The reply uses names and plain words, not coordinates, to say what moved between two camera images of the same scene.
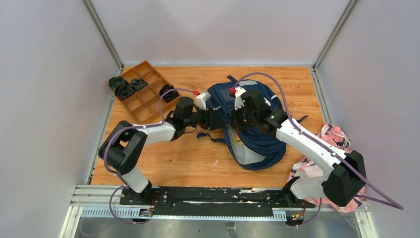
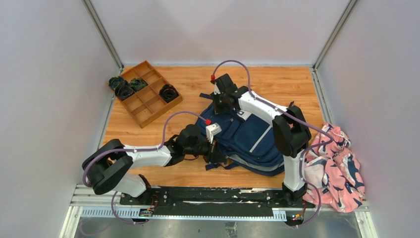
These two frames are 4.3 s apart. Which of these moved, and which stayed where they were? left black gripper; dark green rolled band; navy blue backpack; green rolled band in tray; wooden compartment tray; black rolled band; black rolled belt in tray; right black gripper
Moved: left black gripper; navy blue backpack; right black gripper
Stayed: green rolled band in tray; dark green rolled band; black rolled belt in tray; black rolled band; wooden compartment tray
